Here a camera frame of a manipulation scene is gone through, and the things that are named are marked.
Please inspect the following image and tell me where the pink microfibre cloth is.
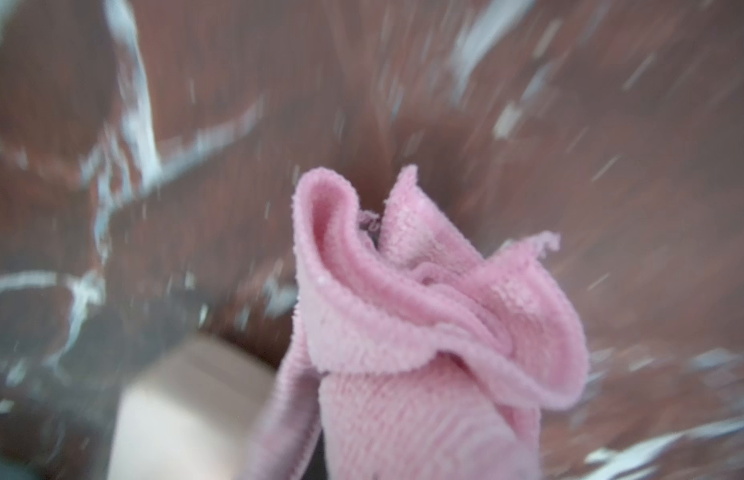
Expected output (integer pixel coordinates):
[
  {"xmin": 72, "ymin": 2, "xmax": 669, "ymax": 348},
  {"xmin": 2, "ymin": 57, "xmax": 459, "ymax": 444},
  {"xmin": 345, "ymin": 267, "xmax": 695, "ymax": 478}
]
[{"xmin": 243, "ymin": 166, "xmax": 589, "ymax": 479}]

